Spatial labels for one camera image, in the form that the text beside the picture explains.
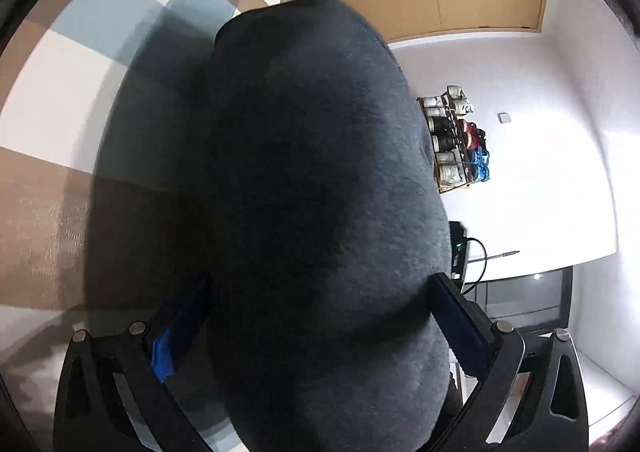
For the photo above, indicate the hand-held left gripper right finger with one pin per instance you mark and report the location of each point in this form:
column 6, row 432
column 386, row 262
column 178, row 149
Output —
column 457, row 327

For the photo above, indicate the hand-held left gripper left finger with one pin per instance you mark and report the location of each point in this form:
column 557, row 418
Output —
column 172, row 352

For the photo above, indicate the grey hoodie with yellow letters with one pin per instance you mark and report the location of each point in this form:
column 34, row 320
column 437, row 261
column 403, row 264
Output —
column 320, row 182

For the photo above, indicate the dark glass panel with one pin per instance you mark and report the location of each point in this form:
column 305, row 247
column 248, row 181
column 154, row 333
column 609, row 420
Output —
column 525, row 297

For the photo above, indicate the thin black rod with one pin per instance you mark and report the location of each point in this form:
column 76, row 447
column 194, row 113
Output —
column 500, row 255

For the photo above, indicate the wooden shoe rack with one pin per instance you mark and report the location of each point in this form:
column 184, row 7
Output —
column 452, row 188

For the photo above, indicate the checked bed sheet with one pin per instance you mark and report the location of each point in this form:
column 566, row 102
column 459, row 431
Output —
column 60, row 107

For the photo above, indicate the white wall switch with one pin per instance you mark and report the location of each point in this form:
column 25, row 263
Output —
column 504, row 118

